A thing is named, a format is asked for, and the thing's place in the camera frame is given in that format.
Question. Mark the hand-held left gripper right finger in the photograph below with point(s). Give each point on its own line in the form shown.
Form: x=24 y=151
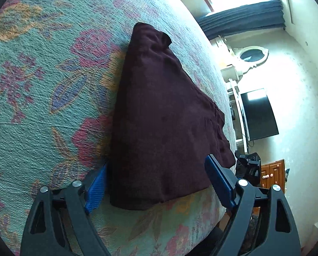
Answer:
x=220 y=184

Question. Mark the black television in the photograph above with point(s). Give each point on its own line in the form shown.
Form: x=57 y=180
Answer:
x=259 y=114

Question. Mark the wooden cabinet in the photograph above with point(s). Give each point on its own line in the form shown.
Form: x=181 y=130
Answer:
x=272 y=174

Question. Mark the dark blue curtain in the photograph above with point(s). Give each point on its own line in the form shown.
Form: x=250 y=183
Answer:
x=241 y=16

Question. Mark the white shelf unit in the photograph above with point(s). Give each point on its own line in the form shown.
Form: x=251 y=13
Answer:
x=237 y=117

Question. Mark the maroon pants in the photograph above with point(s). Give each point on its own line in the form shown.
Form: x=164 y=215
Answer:
x=161 y=117

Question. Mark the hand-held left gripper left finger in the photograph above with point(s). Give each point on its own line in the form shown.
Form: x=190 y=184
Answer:
x=96 y=192

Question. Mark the white framed oval mirror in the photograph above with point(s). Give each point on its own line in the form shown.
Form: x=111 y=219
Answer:
x=251 y=55

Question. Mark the floral woven blanket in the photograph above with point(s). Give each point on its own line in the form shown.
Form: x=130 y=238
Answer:
x=41 y=98

